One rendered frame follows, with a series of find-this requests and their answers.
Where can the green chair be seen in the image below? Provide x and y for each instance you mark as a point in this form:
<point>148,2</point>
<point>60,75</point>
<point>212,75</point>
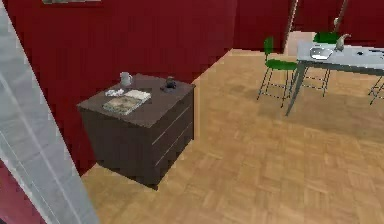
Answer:
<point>325,37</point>
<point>276,64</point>

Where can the small black round object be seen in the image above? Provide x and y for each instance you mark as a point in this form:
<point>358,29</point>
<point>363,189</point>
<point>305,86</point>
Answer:
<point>169,84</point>

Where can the open book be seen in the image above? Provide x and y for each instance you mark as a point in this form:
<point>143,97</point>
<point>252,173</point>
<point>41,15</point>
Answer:
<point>126,101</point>

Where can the white mug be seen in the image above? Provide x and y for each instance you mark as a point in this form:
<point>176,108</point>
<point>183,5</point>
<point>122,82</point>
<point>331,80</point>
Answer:
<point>125,79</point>

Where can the dark metal chair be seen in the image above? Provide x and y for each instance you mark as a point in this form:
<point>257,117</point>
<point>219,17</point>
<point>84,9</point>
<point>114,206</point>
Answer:
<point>377,88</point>

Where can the dark brown chest of drawers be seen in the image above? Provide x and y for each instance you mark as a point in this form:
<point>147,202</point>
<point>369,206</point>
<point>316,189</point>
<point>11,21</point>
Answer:
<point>140,140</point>

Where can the crumpled white paper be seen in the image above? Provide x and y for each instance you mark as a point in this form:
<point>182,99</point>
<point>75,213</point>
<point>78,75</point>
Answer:
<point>114,92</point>

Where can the grey dining table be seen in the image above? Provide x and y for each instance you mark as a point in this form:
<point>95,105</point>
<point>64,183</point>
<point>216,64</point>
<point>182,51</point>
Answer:
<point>353,59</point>

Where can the black flat object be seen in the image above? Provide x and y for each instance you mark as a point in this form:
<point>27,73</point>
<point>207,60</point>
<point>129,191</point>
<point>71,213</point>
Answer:
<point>376,51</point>

